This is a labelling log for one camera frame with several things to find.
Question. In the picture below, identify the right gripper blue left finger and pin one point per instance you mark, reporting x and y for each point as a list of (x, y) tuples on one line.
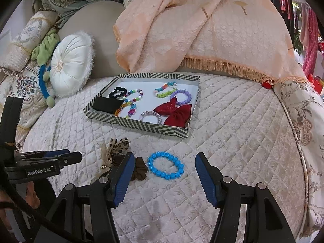
[(119, 178)]

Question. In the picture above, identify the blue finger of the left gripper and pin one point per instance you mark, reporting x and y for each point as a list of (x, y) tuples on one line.
[(41, 154), (68, 159)]

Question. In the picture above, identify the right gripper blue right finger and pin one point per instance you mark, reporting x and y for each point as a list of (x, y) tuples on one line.
[(210, 178)]

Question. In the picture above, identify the brown scrunchie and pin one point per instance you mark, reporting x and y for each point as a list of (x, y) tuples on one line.
[(140, 168)]

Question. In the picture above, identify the leopard print hair bow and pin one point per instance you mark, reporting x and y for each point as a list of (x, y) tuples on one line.
[(113, 153)]

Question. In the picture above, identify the black scrunchie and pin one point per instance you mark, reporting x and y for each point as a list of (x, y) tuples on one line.
[(118, 92)]

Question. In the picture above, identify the operator hand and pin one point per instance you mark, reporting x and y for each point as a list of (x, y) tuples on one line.
[(30, 197)]

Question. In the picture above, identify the quilted beige bedspread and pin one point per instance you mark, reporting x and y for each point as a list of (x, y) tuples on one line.
[(240, 126)]

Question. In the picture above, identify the black velvet pouch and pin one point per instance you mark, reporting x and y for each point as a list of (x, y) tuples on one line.
[(108, 105)]

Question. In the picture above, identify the red velvet bow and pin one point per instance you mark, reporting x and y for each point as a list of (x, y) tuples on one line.
[(176, 116)]

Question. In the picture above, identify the floral embroidered cushion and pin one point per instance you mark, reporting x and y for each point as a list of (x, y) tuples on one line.
[(25, 86)]

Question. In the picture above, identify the striped shallow tray box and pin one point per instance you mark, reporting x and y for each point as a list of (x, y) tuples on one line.
[(147, 82)]

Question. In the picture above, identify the round white satin cushion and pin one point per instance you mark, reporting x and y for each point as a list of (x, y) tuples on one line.
[(71, 64)]

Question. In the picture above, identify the green and blue plush toy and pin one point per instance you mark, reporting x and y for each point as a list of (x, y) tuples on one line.
[(42, 53)]

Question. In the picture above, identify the cream bolster pillow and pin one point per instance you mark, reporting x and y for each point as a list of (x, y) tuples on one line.
[(19, 50)]

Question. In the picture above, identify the small red object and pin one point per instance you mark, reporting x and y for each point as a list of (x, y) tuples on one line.
[(268, 85)]

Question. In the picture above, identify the floral bed skirt fabric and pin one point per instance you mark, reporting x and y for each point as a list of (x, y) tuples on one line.
[(304, 108)]

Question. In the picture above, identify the beige bed headboard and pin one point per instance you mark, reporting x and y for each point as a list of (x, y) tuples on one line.
[(97, 19)]

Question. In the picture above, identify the peach fringed blanket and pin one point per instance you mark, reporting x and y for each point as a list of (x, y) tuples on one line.
[(243, 38)]

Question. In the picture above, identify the hanging red clothes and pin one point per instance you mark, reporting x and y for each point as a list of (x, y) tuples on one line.
[(306, 34)]

